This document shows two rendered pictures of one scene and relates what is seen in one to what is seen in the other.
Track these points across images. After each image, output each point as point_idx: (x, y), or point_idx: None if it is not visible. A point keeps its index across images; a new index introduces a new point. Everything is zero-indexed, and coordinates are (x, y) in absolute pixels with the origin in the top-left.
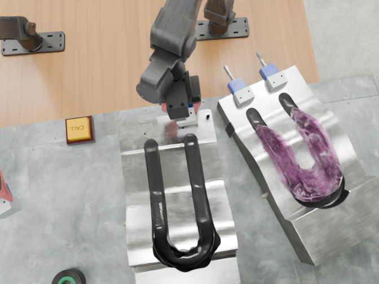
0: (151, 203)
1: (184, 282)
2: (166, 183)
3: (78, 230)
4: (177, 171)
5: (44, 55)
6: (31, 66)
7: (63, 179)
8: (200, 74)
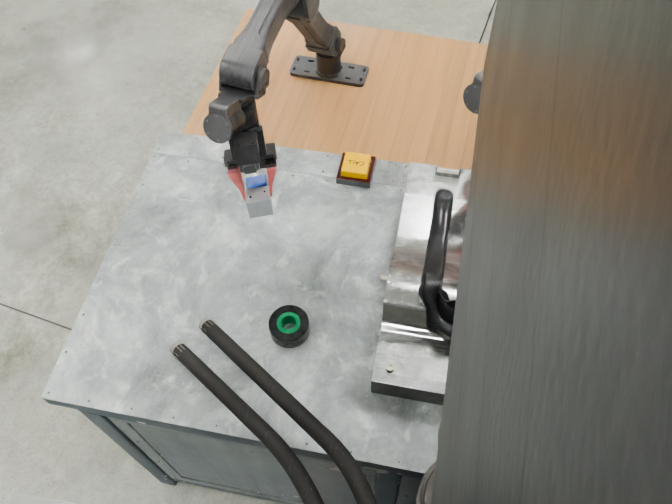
0: (427, 254)
1: (441, 360)
2: (451, 241)
3: (318, 275)
4: None
5: (338, 86)
6: (318, 93)
7: (318, 216)
8: None
